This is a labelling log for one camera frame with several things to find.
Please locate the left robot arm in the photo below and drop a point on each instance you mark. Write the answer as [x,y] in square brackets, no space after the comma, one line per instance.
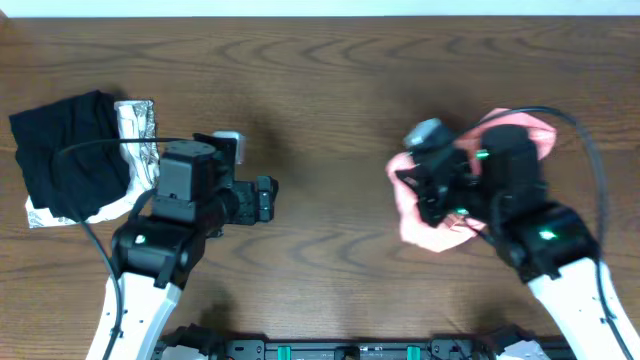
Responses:
[164,237]

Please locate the white patterned folded garment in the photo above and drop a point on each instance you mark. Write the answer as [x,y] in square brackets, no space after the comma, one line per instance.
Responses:
[136,120]

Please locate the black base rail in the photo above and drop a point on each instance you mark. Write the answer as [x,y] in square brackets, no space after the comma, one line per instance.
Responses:
[195,342]

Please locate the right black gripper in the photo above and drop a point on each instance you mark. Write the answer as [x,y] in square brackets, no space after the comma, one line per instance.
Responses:
[422,177]

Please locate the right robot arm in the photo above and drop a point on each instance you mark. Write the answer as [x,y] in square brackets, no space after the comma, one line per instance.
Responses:
[546,243]

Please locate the folded black garment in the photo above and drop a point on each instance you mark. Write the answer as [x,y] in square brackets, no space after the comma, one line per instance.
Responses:
[64,169]

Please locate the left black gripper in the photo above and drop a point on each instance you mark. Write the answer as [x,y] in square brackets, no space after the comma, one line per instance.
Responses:
[246,213]

